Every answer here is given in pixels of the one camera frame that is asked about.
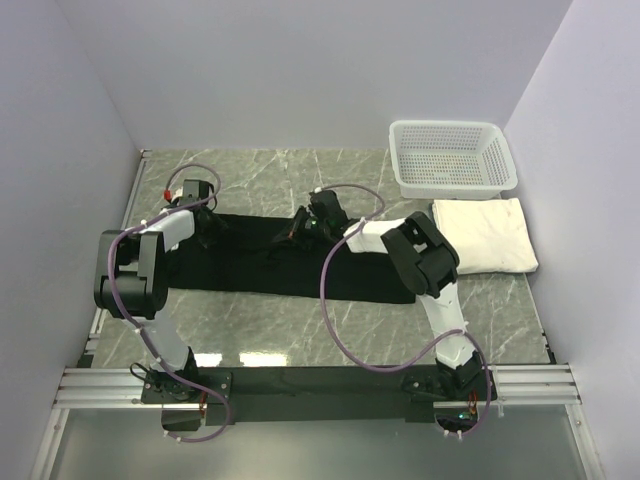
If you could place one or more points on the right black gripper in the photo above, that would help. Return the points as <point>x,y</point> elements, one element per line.
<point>301,216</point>

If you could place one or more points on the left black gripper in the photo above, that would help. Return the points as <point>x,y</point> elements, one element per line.
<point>218,227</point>

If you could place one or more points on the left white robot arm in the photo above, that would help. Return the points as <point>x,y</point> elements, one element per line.
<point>132,275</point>

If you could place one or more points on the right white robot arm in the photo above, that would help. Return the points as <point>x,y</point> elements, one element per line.
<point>427,265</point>

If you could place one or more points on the white perforated plastic basket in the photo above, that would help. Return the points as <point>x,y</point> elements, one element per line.
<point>443,159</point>

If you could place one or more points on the folded white t shirt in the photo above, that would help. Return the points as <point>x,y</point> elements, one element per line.
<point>489,236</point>

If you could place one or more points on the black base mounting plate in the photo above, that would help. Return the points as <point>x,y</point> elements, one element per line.
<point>259,409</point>

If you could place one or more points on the aluminium front frame rail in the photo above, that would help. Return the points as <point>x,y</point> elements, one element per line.
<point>86,388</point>

